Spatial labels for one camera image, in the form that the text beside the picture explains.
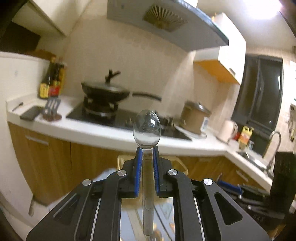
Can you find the clear plastic spoon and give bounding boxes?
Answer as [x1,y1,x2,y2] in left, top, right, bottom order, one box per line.
[132,109,162,236]

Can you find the light blue patterned tablecloth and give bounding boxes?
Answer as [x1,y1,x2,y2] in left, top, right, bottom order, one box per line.
[90,169,154,240]

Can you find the yellow oil bottle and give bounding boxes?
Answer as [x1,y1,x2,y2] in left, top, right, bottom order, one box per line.
[238,126,254,150]

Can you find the sink faucet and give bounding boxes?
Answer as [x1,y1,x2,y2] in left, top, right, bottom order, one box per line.
[263,130,281,172]

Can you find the tan plastic utensil basket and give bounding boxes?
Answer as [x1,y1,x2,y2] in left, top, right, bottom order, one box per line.
[116,154,189,176]

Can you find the white electric kettle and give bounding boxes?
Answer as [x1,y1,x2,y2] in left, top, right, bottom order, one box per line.
[216,120,238,143]

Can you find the wooden base cabinets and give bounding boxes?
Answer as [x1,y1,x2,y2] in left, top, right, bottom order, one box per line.
[8,123,271,205]

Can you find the brown rice cooker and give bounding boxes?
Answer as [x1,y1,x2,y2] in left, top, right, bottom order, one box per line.
[179,100,212,135]

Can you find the dark window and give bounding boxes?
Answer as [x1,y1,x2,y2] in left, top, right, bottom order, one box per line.
[231,54,283,132]

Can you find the gas stove cooktop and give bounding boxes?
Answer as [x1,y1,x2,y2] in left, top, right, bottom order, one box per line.
[66,101,191,141]

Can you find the grey phone stand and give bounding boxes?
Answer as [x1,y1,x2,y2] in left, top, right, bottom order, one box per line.
[42,97,62,122]

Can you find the black smartphone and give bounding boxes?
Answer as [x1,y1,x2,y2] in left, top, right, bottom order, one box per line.
[20,105,44,121]

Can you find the black wok with lid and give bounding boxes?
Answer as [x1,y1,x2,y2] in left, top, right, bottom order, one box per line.
[81,69,162,103]

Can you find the small spoon on counter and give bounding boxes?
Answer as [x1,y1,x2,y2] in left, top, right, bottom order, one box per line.
[11,102,23,113]

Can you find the dark soy sauce bottle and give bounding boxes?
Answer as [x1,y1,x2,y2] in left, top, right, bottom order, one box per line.
[39,56,56,99]

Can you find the dark vinegar bottle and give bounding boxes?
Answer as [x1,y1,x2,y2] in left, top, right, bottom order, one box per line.
[49,57,67,97]

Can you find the grey range hood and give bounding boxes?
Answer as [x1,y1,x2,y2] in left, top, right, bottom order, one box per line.
[107,0,229,52]

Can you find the white wall cabinet orange bottom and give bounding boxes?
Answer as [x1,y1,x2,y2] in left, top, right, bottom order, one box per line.
[194,13,246,85]

